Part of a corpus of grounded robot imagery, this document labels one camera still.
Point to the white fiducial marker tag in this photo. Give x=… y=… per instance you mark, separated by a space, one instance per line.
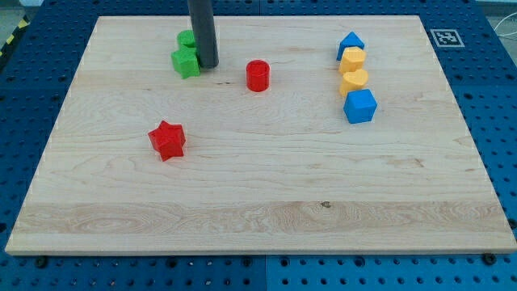
x=447 y=38

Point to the yellow heart block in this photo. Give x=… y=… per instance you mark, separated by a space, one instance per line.
x=353 y=81

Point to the yellow black hazard tape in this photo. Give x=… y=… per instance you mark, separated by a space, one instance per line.
x=14 y=38

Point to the wooden board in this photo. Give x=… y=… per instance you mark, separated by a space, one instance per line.
x=275 y=172

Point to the red star block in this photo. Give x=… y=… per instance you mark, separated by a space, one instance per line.
x=168 y=140

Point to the blue cube block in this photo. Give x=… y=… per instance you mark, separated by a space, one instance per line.
x=360 y=106

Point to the green star block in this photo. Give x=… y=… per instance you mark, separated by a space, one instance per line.
x=185 y=62

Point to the red cylinder block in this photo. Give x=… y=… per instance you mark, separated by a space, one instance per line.
x=257 y=75

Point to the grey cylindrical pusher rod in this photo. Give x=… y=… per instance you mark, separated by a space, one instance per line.
x=203 y=27

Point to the green cylinder block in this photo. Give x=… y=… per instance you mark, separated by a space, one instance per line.
x=186 y=39

